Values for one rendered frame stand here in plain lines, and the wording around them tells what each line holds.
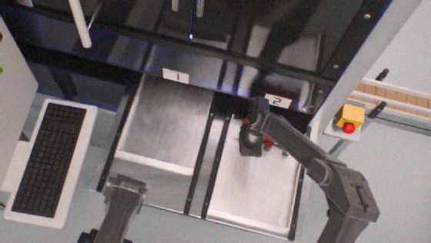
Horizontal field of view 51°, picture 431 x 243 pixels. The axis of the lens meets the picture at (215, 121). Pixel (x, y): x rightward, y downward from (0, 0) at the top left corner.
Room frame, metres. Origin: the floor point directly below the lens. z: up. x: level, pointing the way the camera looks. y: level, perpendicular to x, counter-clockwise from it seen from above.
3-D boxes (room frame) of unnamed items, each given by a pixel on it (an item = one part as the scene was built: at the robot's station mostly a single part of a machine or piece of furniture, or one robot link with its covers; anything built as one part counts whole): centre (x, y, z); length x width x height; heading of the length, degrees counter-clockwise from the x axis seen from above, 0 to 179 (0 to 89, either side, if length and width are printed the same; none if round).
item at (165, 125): (0.64, 0.16, 0.90); 0.34 x 0.26 x 0.04; 178
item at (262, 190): (0.51, -0.17, 0.90); 0.34 x 0.26 x 0.04; 177
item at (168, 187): (0.56, -0.01, 0.87); 0.70 x 0.48 x 0.02; 88
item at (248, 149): (0.56, -0.12, 1.03); 0.10 x 0.07 x 0.07; 11
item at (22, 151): (0.44, 0.56, 0.79); 0.45 x 0.28 x 0.03; 2
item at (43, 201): (0.44, 0.52, 0.82); 0.40 x 0.14 x 0.02; 2
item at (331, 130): (0.78, -0.45, 0.87); 0.14 x 0.13 x 0.02; 178
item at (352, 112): (0.73, -0.43, 1.00); 0.08 x 0.07 x 0.07; 178
